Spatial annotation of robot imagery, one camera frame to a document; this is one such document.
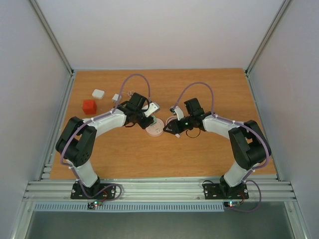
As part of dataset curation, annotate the left side aluminium rail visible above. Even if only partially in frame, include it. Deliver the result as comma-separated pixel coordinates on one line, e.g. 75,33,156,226
36,71,76,181

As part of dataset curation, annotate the left small circuit board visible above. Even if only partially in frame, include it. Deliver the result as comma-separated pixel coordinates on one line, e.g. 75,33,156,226
87,201,103,210

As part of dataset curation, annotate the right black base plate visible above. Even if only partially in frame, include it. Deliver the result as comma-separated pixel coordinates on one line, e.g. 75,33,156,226
202,182,249,200

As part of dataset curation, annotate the small white cube charger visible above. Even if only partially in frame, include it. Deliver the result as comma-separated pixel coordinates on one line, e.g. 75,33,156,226
112,94,122,103

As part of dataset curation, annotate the right small circuit board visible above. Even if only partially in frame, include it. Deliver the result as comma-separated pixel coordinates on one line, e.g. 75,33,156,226
224,201,241,208

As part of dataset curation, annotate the small circuit board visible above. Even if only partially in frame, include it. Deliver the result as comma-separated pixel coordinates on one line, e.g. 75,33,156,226
87,201,103,210
224,201,241,208

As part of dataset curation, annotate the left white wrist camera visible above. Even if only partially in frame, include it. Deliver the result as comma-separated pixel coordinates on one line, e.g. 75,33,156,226
144,102,160,117

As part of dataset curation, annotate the aluminium frame post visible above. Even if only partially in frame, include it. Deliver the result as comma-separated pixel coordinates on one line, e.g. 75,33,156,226
28,0,74,76
244,0,293,77

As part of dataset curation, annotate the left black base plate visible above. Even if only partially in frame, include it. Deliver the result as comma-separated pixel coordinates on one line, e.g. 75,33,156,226
70,182,116,200

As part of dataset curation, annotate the grey slotted cable duct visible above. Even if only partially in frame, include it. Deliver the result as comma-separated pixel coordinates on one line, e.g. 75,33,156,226
34,202,224,213

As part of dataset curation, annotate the orange cube socket adapter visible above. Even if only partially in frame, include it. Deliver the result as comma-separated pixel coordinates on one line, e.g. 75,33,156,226
82,100,97,115

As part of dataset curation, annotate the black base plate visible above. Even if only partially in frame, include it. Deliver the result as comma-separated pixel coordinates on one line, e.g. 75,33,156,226
70,182,116,200
202,182,249,200

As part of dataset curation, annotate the left aluminium frame post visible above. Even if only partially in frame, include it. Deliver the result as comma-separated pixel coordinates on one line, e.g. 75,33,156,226
28,0,74,76

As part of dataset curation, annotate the aluminium front rail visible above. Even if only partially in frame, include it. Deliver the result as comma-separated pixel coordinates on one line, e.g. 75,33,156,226
23,175,297,202

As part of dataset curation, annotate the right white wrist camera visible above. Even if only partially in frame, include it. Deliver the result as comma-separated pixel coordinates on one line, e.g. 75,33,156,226
170,106,184,120

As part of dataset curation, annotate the round white socket base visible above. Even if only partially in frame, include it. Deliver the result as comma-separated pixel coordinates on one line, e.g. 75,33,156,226
146,118,164,137

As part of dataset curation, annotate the right aluminium frame post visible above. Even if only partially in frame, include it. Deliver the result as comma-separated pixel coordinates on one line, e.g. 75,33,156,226
244,0,293,77

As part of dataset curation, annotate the green plug adapter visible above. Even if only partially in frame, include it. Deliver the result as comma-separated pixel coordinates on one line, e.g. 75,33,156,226
152,116,157,124

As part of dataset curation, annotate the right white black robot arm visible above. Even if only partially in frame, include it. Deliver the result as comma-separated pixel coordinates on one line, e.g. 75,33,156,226
163,98,271,199

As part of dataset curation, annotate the white usb charger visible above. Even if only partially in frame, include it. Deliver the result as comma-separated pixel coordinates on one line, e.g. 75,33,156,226
92,89,105,100

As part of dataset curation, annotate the aluminium rail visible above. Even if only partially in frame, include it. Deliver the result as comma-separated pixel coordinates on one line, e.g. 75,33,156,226
23,175,297,202
36,71,76,181

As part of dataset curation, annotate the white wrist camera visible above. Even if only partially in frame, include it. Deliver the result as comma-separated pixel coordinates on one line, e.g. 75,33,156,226
170,106,184,120
144,102,160,117

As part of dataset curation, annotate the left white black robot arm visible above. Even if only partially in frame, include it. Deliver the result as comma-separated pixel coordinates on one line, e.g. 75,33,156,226
55,93,160,198

